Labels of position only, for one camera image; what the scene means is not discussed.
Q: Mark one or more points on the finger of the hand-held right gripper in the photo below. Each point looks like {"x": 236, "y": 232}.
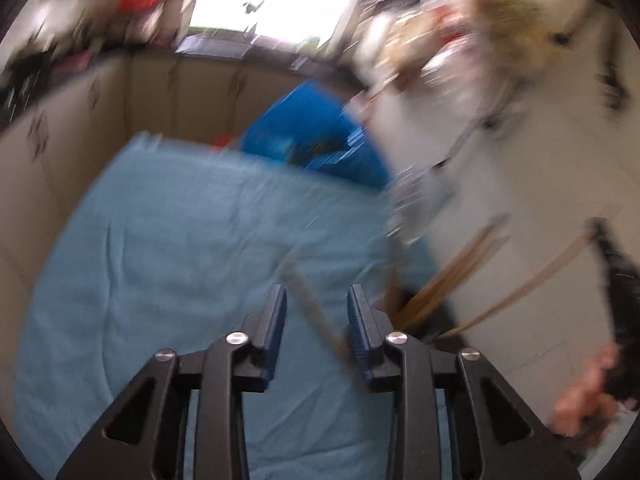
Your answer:
{"x": 606, "y": 240}

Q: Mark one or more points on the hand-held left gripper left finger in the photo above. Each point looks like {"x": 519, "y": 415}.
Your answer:
{"x": 276, "y": 330}

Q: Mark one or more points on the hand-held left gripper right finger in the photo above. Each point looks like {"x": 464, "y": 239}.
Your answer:
{"x": 357, "y": 335}

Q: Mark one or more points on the brown bamboo chopstick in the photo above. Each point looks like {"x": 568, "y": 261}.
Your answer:
{"x": 315, "y": 310}
{"x": 525, "y": 285}

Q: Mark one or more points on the dark cylindrical chopstick holder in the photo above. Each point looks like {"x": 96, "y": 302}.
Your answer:
{"x": 440, "y": 322}

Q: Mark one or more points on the person's right hand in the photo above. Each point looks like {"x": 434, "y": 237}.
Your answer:
{"x": 580, "y": 400}

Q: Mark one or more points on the blue tablecloth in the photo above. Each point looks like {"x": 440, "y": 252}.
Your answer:
{"x": 175, "y": 270}

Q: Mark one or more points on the blue plastic bag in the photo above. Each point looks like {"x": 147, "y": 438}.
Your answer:
{"x": 310, "y": 130}

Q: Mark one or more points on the hanging plastic bags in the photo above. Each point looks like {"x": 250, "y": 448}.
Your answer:
{"x": 450, "y": 40}

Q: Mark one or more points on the beige base cabinets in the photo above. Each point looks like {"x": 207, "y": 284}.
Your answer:
{"x": 150, "y": 95}

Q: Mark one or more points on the black kitchen countertop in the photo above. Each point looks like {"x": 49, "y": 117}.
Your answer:
{"x": 60, "y": 60}

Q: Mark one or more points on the red plastic basket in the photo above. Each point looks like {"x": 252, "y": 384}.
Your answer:
{"x": 140, "y": 2}

